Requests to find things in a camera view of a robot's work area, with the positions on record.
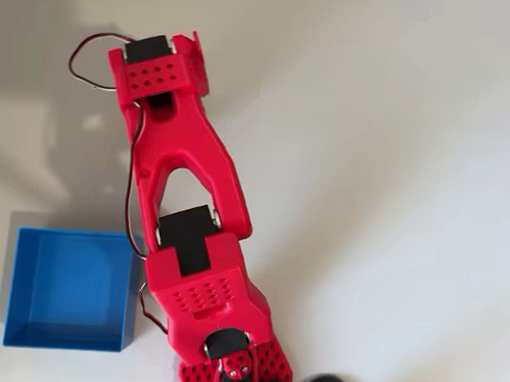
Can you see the red robot arm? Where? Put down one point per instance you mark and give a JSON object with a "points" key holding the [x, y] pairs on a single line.
{"points": [[189, 145]]}

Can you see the blue plastic box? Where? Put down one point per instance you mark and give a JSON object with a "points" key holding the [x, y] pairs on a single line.
{"points": [[74, 284]]}

